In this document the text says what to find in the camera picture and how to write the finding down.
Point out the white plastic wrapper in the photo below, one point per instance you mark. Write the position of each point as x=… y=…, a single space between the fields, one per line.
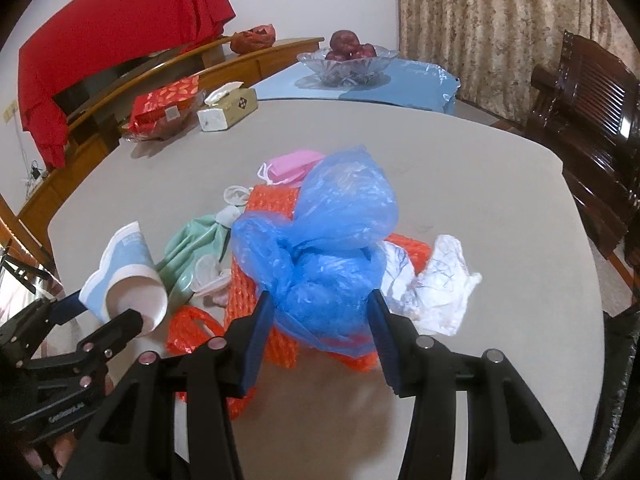
x=207 y=272

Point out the white and blue paper cup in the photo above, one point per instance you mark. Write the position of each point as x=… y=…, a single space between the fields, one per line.
x=125 y=260

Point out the green plastic bag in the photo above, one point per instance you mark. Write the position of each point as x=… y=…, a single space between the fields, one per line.
x=190 y=250

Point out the small dark red apple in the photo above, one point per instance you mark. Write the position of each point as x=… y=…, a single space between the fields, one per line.
x=367 y=51
x=336 y=55

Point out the blue plastic bag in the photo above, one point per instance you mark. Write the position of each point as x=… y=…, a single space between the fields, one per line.
x=325 y=210

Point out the red cloth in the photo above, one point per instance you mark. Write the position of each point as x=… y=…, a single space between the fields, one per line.
x=100 y=20

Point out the pink face mask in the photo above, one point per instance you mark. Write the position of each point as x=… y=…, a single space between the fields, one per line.
x=292 y=167

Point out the glass fruit bowl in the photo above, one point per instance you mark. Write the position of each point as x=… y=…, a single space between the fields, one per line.
x=350 y=70

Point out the wooden television cabinet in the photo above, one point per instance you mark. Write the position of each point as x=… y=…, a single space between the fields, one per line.
x=235 y=67

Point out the blue covered table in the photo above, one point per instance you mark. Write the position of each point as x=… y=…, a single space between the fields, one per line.
x=410 y=85

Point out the large dark red apple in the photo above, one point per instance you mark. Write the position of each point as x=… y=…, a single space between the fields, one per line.
x=344 y=40

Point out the white wall socket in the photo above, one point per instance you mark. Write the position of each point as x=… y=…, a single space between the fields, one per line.
x=9 y=111

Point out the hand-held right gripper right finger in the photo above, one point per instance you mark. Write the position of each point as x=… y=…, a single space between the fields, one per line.
x=382 y=340

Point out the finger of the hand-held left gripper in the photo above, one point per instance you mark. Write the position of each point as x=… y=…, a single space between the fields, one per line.
x=30 y=325
x=115 y=327

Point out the red patterned packet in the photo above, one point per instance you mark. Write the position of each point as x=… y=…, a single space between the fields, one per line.
x=162 y=100

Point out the orange bubble wrap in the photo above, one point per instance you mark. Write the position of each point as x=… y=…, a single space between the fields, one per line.
x=245 y=290

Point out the black metal frame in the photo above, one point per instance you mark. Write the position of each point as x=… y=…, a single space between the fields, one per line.
x=25 y=272

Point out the dark wooden armchair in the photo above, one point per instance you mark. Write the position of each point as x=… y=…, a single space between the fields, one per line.
x=590 y=120

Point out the red plastic bag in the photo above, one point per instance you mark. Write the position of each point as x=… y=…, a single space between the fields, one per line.
x=252 y=39

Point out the beige patterned curtain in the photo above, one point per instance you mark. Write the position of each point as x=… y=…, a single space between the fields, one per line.
x=500 y=20

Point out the tissue box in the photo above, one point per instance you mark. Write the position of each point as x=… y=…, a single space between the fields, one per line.
x=230 y=110

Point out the person's left hand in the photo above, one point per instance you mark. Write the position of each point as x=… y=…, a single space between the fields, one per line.
x=57 y=455

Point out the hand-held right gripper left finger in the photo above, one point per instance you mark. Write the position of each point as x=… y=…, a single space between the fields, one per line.
x=257 y=340

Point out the black television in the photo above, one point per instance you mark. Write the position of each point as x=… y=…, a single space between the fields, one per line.
x=100 y=85

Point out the white paper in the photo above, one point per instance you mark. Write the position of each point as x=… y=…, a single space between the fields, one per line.
x=445 y=270

